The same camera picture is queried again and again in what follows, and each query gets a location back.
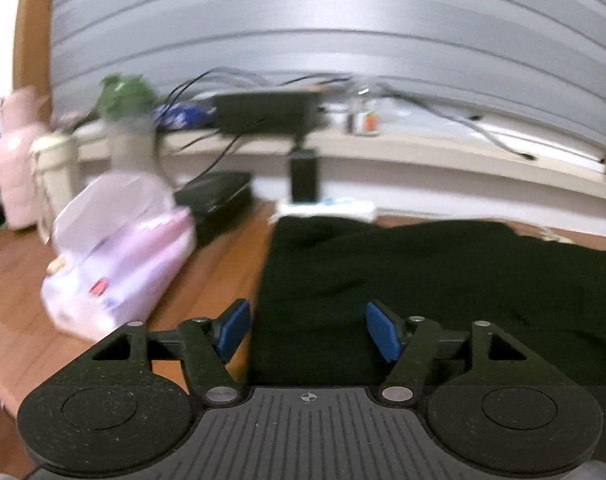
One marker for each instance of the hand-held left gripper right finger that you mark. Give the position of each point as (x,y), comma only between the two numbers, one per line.
(385,332)

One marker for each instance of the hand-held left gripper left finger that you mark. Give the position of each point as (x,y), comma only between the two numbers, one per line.
(233,330)

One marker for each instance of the black sweatpants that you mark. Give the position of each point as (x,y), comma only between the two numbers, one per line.
(433,285)

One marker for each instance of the white power strip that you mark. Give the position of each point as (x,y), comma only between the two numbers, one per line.
(343,207)

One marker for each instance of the pink tissue pack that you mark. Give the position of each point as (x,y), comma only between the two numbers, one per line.
(118,260)

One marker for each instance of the flat black case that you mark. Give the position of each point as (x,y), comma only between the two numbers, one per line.
(213,195)

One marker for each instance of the black power adapter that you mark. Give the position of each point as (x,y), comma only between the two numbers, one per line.
(304,175)

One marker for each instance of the beige windowsill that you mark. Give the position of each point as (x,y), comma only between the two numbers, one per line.
(433,160)

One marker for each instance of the green-capped white bottle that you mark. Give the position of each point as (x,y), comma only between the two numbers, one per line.
(130,145)

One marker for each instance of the small glass jar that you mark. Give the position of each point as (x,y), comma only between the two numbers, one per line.
(365,117)

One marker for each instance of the blue patterned packet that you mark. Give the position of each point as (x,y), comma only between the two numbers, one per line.
(183,115)

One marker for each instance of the black electronic box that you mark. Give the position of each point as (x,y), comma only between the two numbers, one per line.
(268,110)

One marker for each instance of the beige tumbler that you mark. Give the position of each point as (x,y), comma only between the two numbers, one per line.
(58,180)

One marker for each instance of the pink bottle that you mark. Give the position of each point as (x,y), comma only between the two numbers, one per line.
(18,170)

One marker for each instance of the grey window blind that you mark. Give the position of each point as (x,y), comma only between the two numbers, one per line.
(333,25)

